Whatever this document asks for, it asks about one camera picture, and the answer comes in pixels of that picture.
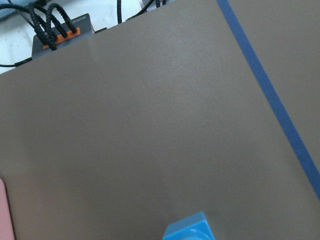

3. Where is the small blue block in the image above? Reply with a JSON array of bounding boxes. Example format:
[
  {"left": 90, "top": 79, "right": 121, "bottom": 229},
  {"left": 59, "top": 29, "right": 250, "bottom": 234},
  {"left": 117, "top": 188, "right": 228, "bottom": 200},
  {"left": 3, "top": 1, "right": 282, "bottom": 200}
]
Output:
[{"left": 162, "top": 211, "right": 216, "bottom": 240}]

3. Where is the pink plastic box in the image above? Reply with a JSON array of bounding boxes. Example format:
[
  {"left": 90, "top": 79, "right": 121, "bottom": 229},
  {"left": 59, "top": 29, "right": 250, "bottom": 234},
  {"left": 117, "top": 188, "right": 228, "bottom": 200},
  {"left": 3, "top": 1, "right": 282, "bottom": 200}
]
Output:
[{"left": 0, "top": 179, "right": 15, "bottom": 240}]

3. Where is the lower grey usb hub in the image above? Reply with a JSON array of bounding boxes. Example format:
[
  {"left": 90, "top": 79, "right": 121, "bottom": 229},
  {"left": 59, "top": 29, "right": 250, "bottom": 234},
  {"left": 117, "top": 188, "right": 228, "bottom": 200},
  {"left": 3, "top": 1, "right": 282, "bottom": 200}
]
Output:
[{"left": 31, "top": 13, "right": 94, "bottom": 60}]

